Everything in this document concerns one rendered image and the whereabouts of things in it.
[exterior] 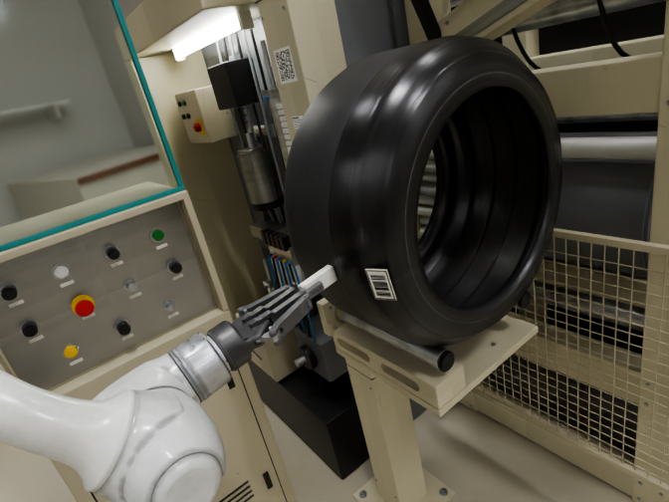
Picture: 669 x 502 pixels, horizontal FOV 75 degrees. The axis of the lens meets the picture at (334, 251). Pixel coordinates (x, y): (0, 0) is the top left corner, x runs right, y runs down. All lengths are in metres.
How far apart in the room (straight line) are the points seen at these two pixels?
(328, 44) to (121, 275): 0.78
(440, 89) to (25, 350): 1.10
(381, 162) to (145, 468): 0.49
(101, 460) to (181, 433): 0.08
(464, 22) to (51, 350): 1.29
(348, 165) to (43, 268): 0.82
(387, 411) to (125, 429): 1.06
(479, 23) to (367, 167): 0.61
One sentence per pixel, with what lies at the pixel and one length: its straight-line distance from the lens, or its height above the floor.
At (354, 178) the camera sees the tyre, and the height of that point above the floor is 1.32.
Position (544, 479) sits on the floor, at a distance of 1.91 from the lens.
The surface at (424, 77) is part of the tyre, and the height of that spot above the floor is 1.44.
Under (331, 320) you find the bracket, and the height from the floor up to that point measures 0.90.
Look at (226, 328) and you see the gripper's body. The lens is 0.69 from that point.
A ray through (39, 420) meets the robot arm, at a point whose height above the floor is 1.24.
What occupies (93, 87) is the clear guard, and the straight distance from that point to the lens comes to 1.22.
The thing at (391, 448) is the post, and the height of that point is 0.33.
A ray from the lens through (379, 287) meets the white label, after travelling 0.71.
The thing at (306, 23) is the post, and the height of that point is 1.58.
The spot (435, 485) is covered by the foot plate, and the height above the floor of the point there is 0.01.
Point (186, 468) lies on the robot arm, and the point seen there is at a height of 1.17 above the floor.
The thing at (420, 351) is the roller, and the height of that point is 0.91.
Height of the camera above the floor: 1.48
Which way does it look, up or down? 22 degrees down
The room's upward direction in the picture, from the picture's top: 13 degrees counter-clockwise
